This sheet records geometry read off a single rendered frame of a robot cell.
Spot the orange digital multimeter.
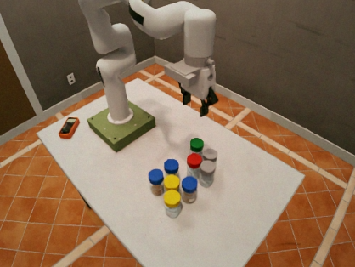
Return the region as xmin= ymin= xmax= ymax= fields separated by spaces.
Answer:
xmin=59 ymin=117 xmax=80 ymax=139

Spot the red-capped bottle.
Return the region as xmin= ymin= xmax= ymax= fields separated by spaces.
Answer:
xmin=187 ymin=153 xmax=202 ymax=179

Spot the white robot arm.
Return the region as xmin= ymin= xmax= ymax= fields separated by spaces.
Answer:
xmin=78 ymin=0 xmax=216 ymax=125

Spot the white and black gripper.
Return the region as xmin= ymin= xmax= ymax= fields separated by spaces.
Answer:
xmin=178 ymin=65 xmax=219 ymax=117

